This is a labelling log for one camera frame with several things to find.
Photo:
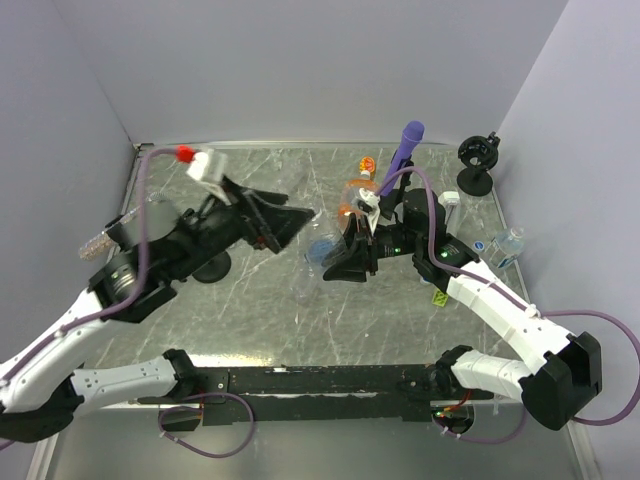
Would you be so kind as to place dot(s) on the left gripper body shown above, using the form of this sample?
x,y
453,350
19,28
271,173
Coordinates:
x,y
224,226

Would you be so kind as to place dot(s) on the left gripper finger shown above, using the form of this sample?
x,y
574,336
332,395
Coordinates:
x,y
252,195
277,226

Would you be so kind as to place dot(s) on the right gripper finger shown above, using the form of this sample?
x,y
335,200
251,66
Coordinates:
x,y
344,245
350,266

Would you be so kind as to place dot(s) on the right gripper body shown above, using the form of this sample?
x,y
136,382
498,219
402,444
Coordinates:
x,y
394,241

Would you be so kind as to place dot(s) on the blue label water bottle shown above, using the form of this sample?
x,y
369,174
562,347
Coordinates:
x,y
316,259

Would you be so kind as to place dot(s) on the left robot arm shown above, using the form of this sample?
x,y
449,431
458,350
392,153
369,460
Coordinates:
x,y
45,387

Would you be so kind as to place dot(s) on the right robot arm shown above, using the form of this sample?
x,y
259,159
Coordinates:
x,y
556,373

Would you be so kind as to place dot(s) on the orange drink bottle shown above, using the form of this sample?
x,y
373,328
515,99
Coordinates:
x,y
365,179

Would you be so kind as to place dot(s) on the small clear labelled bottle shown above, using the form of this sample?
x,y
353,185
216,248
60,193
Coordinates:
x,y
505,247

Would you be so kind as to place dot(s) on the empty black stand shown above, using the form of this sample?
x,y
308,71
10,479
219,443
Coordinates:
x,y
214,270

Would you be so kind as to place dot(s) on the purple microphone stand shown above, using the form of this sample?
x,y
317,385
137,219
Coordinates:
x,y
403,181

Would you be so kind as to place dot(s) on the green toy block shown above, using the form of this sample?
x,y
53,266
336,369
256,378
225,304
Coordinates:
x,y
439,298

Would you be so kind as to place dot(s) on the silver glitter microphone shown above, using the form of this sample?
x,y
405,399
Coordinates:
x,y
102,242

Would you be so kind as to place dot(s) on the purple microphone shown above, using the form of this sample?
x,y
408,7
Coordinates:
x,y
411,137

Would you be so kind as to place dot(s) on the black round clamp stand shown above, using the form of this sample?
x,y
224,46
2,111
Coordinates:
x,y
479,154

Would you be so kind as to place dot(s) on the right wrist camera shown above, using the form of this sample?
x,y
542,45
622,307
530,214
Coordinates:
x,y
365,202

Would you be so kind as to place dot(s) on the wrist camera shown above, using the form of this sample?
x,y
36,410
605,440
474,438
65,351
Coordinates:
x,y
203,165
365,202

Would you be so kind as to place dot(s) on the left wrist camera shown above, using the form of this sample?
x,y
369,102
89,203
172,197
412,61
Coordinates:
x,y
203,165

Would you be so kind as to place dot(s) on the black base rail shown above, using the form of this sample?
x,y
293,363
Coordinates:
x,y
295,393

